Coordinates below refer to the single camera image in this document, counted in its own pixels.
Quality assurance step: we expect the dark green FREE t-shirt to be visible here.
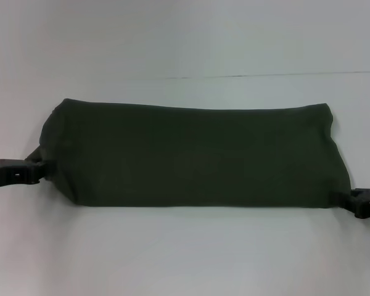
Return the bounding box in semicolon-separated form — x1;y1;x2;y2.
26;97;352;208

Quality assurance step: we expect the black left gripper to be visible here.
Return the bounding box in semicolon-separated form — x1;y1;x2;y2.
0;158;47;197

